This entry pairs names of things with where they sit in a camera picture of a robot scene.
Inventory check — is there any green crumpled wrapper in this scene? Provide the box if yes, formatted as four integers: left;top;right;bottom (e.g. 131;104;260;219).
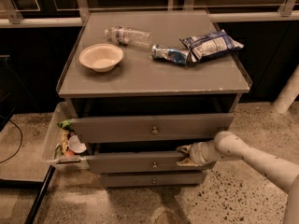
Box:
58;119;74;131

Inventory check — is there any grey drawer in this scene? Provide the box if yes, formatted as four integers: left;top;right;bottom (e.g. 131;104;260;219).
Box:
87;141;215;174
100;171;206;188
71;113;234;143

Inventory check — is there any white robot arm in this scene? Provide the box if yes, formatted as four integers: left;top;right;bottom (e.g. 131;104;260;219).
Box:
177;131;299;224

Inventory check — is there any grey top drawer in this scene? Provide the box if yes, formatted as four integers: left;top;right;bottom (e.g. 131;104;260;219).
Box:
71;113;234;143

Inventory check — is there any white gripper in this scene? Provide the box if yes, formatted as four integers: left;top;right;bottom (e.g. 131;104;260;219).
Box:
176;141;218;167

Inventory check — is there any black cable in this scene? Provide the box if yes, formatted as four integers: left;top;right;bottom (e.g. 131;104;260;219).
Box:
0;115;24;164

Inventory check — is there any clear plastic water bottle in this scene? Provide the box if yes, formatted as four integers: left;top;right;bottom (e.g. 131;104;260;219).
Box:
105;26;151;48

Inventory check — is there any metal railing frame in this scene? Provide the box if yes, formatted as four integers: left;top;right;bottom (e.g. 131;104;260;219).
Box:
0;0;299;27

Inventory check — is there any white pipe post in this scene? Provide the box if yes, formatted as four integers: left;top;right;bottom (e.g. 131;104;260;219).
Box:
273;64;299;114

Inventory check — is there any grey drawer cabinet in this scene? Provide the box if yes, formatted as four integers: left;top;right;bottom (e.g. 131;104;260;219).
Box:
56;10;253;189

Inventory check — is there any crushed blue white can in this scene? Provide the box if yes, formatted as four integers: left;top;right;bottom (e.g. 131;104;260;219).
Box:
151;45;190;66

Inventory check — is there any clear plastic bin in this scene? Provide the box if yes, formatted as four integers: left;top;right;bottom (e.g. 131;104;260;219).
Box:
41;102;89;172

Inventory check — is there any blue white chip bag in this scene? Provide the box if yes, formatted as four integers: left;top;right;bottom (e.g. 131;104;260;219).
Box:
180;30;244;63

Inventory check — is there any white broken cup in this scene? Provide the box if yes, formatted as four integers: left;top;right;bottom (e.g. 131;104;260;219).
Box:
68;135;87;154

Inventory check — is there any red round object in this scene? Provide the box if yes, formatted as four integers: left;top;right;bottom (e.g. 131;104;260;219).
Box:
64;150;75;157

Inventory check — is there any grey bottom drawer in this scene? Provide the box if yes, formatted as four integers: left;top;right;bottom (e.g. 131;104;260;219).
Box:
100;171;206;188

